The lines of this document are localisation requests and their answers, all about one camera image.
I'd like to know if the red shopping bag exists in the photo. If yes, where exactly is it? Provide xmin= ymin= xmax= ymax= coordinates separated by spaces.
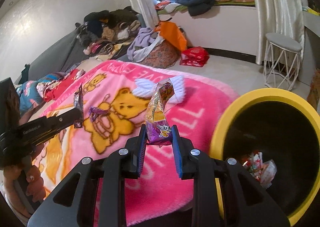
xmin=180 ymin=47 xmax=209 ymax=67

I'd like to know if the blue patterned pillow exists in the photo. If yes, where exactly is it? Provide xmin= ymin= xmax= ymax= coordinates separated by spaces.
xmin=15 ymin=74 xmax=61 ymax=115

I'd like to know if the white wire frame stool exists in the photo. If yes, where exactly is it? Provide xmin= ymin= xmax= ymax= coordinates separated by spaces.
xmin=263 ymin=33 xmax=303 ymax=91

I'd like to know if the grey headboard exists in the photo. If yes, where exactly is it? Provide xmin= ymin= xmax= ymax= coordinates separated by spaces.
xmin=27 ymin=30 xmax=88 ymax=81

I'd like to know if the floral laundry basket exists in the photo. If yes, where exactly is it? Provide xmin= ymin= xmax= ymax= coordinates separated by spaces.
xmin=139 ymin=40 xmax=181 ymax=69

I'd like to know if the white plastic bag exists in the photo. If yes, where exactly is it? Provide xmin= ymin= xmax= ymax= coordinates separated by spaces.
xmin=260 ymin=159 xmax=277 ymax=189

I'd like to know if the white yarn bundle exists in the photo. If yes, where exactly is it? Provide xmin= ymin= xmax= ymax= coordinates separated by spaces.
xmin=132 ymin=75 xmax=186 ymax=104

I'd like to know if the orange cloth bag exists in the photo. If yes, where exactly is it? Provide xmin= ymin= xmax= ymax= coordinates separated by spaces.
xmin=154 ymin=21 xmax=187 ymax=51

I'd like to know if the pile of clothes on bed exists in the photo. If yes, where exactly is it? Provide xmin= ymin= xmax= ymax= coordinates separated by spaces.
xmin=75 ymin=6 xmax=141 ymax=60

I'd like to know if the purple orange snack bag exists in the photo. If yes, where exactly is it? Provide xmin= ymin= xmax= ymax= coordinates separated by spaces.
xmin=145 ymin=83 xmax=174 ymax=146

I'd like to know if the right cream curtain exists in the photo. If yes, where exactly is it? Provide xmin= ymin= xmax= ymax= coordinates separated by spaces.
xmin=255 ymin=0 xmax=305 ymax=64

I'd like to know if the red snack wrapper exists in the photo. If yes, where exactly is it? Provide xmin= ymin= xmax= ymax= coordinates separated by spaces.
xmin=241 ymin=151 xmax=263 ymax=181

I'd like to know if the white desk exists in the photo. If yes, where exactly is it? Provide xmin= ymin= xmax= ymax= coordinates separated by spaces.
xmin=299 ymin=11 xmax=320 ymax=86

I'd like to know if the lavender garment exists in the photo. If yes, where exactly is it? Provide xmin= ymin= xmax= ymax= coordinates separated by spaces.
xmin=127 ymin=28 xmax=158 ymax=62

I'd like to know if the camouflage bag on desk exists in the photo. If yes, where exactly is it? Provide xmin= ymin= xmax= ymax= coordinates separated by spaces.
xmin=308 ymin=0 xmax=320 ymax=12

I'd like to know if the orange cardboard box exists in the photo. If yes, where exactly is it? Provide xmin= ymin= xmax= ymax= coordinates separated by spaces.
xmin=307 ymin=68 xmax=320 ymax=110

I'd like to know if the pink teddy bear blanket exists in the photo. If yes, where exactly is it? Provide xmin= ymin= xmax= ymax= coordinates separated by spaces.
xmin=35 ymin=61 xmax=238 ymax=225

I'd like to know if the person left hand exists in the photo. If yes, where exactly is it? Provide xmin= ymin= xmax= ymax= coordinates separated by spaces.
xmin=2 ymin=109 xmax=47 ymax=202

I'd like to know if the yellow rimmed black trash bin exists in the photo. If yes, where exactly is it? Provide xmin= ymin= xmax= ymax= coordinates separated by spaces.
xmin=209 ymin=88 xmax=319 ymax=226

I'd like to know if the red garment on bed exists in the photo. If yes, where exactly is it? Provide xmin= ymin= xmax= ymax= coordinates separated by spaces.
xmin=43 ymin=69 xmax=85 ymax=102

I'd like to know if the purple candy wrapper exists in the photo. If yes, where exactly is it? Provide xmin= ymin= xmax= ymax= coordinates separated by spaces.
xmin=88 ymin=106 xmax=109 ymax=122

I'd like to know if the dark purple small wrapper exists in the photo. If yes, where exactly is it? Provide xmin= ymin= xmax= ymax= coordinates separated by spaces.
xmin=73 ymin=85 xmax=84 ymax=128

